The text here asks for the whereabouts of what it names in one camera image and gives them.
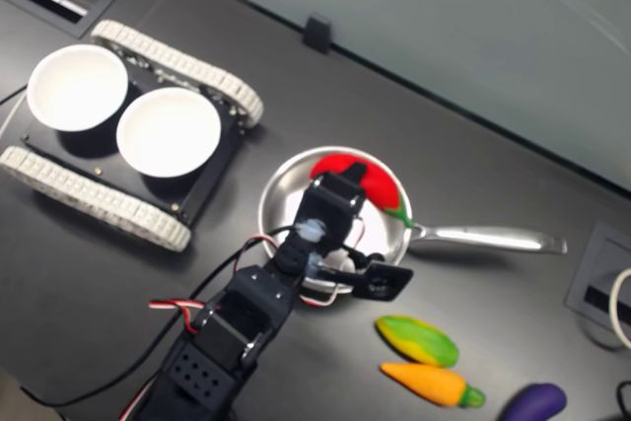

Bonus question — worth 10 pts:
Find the frosted glass partition panel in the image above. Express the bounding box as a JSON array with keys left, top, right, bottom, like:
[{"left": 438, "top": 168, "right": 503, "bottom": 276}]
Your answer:
[{"left": 241, "top": 0, "right": 631, "bottom": 195}]

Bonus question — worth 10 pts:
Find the tracked vehicle with white tracks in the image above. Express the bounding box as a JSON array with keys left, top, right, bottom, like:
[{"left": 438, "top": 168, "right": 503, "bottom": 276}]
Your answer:
[{"left": 0, "top": 19, "right": 265, "bottom": 253}]

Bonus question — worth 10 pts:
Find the yellow green toy corn cob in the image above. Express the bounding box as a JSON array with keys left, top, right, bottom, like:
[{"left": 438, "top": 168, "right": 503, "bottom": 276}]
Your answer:
[{"left": 375, "top": 315, "right": 460, "bottom": 369}]

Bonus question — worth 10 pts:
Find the pale grey putty lump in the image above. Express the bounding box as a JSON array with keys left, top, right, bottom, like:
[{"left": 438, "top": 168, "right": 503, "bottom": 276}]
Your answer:
[{"left": 298, "top": 217, "right": 329, "bottom": 245}]

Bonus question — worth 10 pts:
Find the red toy chilli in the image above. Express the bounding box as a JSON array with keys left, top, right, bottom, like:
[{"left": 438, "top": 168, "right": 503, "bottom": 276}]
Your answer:
[{"left": 309, "top": 153, "right": 414, "bottom": 230}]

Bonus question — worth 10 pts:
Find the white bowl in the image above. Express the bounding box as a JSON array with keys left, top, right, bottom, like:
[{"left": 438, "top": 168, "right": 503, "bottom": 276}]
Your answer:
[
  {"left": 26, "top": 43, "right": 130, "bottom": 133},
  {"left": 115, "top": 87, "right": 222, "bottom": 179}
]

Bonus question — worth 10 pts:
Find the black gripper camera board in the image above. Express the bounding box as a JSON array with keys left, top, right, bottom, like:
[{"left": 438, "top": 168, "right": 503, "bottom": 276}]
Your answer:
[{"left": 344, "top": 255, "right": 414, "bottom": 302}]

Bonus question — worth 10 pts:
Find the thick white cable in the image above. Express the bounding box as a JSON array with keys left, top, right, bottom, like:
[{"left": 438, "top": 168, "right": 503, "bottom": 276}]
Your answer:
[{"left": 608, "top": 266, "right": 631, "bottom": 351}]

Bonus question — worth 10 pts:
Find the orange toy carrot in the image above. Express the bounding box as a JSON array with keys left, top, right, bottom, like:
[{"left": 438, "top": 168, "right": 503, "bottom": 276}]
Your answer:
[{"left": 379, "top": 361, "right": 487, "bottom": 411}]

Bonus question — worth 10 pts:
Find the black partition clip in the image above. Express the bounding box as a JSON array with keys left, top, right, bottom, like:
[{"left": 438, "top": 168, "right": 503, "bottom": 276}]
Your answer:
[{"left": 301, "top": 13, "right": 332, "bottom": 53}]

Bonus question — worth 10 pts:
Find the steel pan with long handle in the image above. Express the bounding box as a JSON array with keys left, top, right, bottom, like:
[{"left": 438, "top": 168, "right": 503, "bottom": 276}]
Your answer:
[{"left": 256, "top": 145, "right": 569, "bottom": 304}]

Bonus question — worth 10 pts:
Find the purple toy aubergine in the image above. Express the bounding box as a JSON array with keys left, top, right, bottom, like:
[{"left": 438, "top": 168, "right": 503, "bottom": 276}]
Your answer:
[{"left": 497, "top": 382, "right": 568, "bottom": 421}]

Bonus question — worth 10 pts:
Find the long black cable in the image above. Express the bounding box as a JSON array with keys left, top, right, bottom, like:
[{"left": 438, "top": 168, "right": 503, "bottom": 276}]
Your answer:
[{"left": 19, "top": 226, "right": 305, "bottom": 407}]

